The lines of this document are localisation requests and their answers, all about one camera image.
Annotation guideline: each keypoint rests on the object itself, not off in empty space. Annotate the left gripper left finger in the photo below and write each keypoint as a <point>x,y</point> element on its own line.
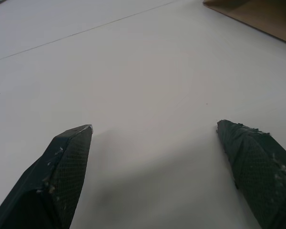
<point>66,167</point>

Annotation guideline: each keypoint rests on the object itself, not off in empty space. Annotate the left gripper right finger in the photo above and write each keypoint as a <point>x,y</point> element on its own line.
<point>259,171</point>

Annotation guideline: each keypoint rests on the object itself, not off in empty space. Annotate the brown paper bag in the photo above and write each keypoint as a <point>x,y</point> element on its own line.
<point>264,14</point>

